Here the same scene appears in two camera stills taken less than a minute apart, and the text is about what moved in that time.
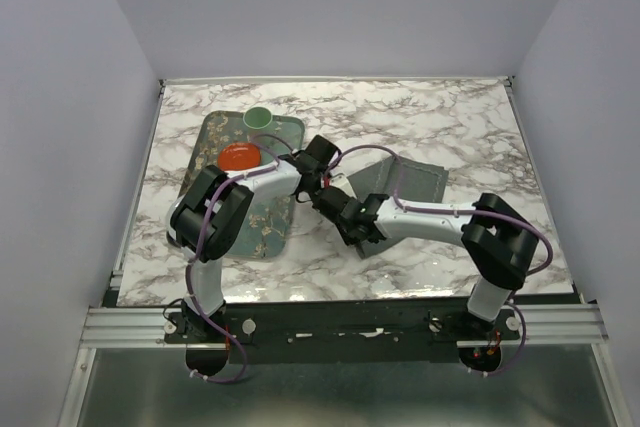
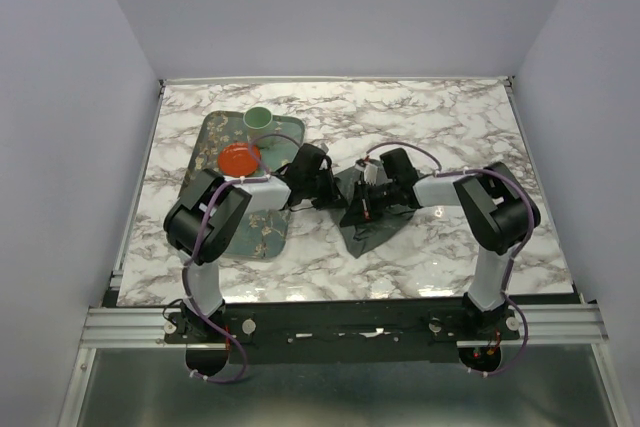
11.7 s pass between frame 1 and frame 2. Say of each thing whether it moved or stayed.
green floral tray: stayed
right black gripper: moved
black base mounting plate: stayed
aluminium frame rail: stayed
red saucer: stayed
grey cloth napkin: moved
